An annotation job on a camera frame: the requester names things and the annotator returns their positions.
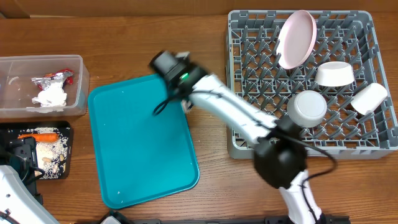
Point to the white napkin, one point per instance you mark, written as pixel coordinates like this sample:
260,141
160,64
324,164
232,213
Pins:
52,96

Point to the teal plastic tray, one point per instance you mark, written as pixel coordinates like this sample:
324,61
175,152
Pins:
140,156

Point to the foil wrapper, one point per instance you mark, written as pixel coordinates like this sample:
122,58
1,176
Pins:
44,83

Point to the white bowl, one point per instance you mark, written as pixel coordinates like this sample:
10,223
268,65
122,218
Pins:
335,74

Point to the translucent plastic cup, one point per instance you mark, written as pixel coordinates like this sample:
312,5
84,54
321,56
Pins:
368,99

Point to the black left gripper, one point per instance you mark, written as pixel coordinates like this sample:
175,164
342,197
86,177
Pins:
24,148

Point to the clear plastic bin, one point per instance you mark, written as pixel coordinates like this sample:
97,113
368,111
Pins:
18,89

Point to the rice and peanut scraps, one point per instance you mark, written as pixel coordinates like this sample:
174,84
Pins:
52,156

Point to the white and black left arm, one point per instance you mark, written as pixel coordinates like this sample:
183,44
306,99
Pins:
20,200

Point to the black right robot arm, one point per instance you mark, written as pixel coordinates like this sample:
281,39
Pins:
280,158

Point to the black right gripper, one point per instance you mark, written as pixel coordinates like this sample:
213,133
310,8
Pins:
182,96

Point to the grey bowl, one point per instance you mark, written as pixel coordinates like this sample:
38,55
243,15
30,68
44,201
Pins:
307,109

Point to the white plastic fork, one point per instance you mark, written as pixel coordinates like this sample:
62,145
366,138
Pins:
186,105

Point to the grey plastic dishwasher rack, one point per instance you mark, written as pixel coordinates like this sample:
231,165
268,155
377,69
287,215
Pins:
347,36

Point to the wooden chopstick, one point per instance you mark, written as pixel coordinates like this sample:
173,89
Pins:
229,68

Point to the orange carrot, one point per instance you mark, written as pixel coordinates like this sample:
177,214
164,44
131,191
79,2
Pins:
44,137

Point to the black waste tray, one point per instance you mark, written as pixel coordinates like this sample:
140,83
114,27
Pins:
11,131

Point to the red sauce packet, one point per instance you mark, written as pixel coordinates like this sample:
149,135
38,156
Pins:
66,75

